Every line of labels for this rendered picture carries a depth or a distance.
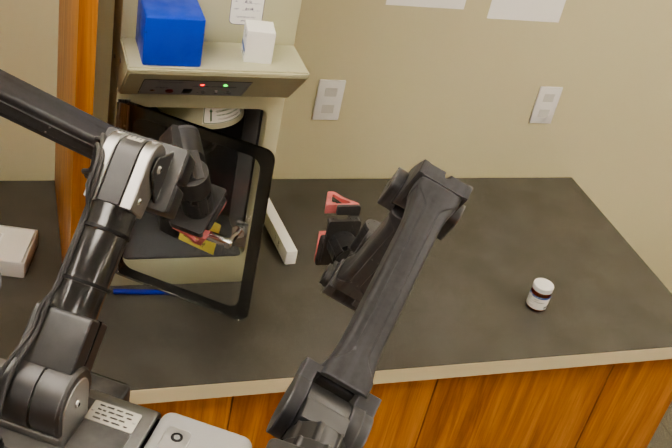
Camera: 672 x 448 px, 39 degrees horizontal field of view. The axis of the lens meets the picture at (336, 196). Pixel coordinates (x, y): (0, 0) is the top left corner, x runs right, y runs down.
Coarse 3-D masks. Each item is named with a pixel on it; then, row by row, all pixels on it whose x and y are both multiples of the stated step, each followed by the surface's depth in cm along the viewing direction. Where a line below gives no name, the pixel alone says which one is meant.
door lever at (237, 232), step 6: (234, 228) 176; (240, 228) 176; (210, 234) 173; (216, 234) 173; (234, 234) 175; (240, 234) 177; (210, 240) 173; (216, 240) 173; (222, 240) 173; (228, 240) 173; (234, 240) 174; (228, 246) 172
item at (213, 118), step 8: (168, 112) 183; (176, 112) 182; (184, 112) 182; (192, 112) 182; (200, 112) 182; (208, 112) 182; (216, 112) 183; (224, 112) 184; (232, 112) 185; (240, 112) 188; (192, 120) 182; (200, 120) 182; (208, 120) 182; (216, 120) 183; (224, 120) 184; (232, 120) 186; (216, 128) 183
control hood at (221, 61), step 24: (120, 48) 166; (216, 48) 169; (240, 48) 171; (288, 48) 174; (120, 72) 166; (144, 72) 158; (168, 72) 159; (192, 72) 161; (216, 72) 162; (240, 72) 163; (264, 72) 165; (288, 72) 166; (240, 96) 176; (264, 96) 177; (288, 96) 178
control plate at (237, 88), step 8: (144, 80) 162; (152, 80) 162; (160, 80) 162; (168, 80) 163; (176, 80) 163; (184, 80) 164; (192, 80) 164; (144, 88) 166; (152, 88) 167; (160, 88) 167; (168, 88) 167; (176, 88) 168; (184, 88) 168; (192, 88) 168; (200, 88) 169; (208, 88) 169; (216, 88) 170; (224, 88) 170; (232, 88) 170; (240, 88) 171
